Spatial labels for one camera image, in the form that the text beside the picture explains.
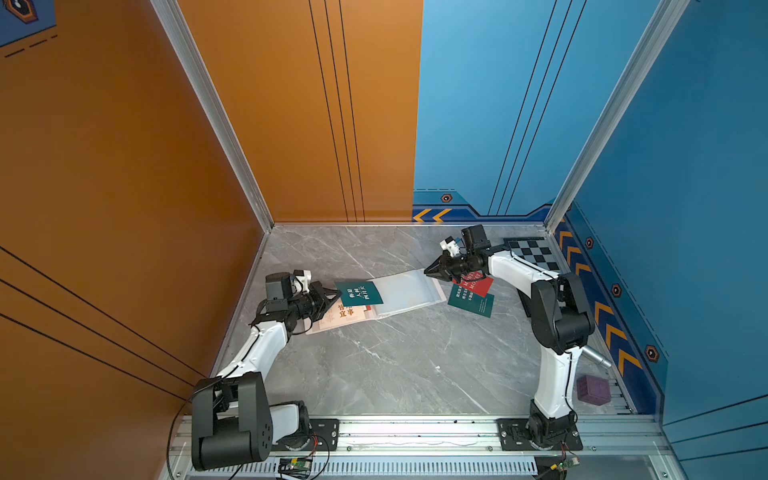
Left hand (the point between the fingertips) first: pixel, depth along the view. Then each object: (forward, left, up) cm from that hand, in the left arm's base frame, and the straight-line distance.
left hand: (342, 288), depth 85 cm
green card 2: (+5, -40, -14) cm, 42 cm away
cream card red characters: (-3, +2, -11) cm, 11 cm away
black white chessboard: (+24, -66, -11) cm, 71 cm away
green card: (0, -3, -3) cm, 5 cm away
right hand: (+9, -25, -3) cm, 27 cm away
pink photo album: (+7, -17, -14) cm, 23 cm away
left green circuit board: (-41, +8, -16) cm, 45 cm away
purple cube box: (-24, -66, -9) cm, 71 cm away
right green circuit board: (-40, -55, -14) cm, 69 cm away
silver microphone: (-14, -73, -12) cm, 75 cm away
